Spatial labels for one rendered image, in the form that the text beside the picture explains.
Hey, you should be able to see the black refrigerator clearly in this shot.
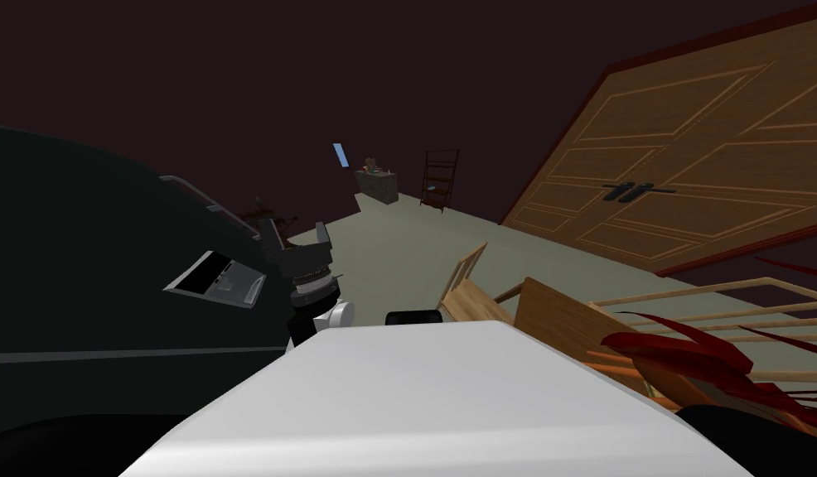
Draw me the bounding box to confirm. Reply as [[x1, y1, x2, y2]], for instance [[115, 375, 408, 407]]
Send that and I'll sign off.
[[0, 122, 298, 440]]

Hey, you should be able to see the black door handle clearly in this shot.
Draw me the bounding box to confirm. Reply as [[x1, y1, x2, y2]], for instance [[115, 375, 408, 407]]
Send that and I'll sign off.
[[601, 182, 639, 203], [619, 185, 677, 205]]

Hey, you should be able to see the low cabinet with items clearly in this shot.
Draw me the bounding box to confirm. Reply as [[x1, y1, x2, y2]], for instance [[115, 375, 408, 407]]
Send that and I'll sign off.
[[353, 157, 400, 206]]

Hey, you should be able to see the wooden double door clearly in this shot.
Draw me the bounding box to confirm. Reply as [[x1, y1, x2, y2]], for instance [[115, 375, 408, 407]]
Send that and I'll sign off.
[[500, 14, 817, 274]]

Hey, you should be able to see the wooden chair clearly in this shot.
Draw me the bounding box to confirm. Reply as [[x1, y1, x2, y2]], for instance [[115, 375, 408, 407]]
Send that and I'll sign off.
[[436, 241, 517, 326], [586, 276, 817, 398]]

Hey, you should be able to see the dark open shelf rack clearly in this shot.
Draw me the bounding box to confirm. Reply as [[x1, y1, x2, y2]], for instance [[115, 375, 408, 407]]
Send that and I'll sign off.
[[418, 148, 462, 214]]

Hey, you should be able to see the red leafy plant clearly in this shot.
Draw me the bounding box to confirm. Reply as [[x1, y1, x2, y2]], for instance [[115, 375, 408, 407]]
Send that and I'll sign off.
[[599, 257, 817, 440]]

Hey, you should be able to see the wooden table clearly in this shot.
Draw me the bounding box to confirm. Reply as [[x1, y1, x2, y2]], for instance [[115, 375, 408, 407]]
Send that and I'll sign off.
[[513, 276, 681, 413]]

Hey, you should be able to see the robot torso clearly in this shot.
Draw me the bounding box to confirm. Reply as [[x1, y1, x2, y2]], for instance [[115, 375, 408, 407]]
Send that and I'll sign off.
[[116, 308, 756, 477]]

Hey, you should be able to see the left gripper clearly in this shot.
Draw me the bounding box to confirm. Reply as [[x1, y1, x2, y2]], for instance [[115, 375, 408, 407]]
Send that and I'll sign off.
[[257, 218, 336, 280]]

